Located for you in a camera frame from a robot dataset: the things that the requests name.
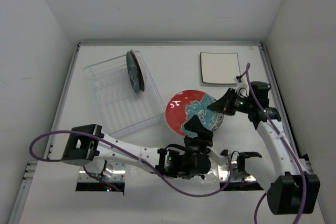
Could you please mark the dark blue round plate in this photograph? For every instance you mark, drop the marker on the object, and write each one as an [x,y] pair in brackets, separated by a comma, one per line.
[134,72]

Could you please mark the metal base plate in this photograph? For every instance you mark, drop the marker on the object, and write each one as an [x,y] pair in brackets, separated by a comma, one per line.
[236,177]
[114,173]

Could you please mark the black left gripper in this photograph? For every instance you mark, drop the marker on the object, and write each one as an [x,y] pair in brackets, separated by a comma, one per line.
[203,137]

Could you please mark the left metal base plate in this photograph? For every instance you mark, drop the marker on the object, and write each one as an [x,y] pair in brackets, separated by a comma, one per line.
[114,173]

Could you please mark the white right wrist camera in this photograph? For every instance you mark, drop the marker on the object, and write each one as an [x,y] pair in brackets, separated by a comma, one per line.
[241,83]

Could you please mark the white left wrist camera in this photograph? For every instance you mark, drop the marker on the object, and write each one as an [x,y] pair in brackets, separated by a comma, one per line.
[219,158]

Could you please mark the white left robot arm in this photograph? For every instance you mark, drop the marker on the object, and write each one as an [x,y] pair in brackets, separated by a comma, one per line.
[89,147]

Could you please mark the white square plate black rim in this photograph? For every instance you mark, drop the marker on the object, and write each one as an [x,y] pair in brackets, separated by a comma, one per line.
[225,84]

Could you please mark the grey speckled round plate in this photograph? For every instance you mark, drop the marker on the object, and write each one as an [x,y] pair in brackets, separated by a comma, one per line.
[216,121]

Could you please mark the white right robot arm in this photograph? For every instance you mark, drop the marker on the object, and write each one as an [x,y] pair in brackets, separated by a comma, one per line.
[289,188]

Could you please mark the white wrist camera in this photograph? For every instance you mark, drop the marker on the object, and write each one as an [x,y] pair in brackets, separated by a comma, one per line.
[241,83]
[219,158]

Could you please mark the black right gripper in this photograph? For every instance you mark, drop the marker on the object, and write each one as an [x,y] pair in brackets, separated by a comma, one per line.
[224,104]

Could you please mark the clear plastic dish rack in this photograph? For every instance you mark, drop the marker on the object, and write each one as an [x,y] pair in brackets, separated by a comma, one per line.
[120,110]

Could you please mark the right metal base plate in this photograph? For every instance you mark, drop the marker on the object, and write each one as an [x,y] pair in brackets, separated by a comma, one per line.
[236,177]

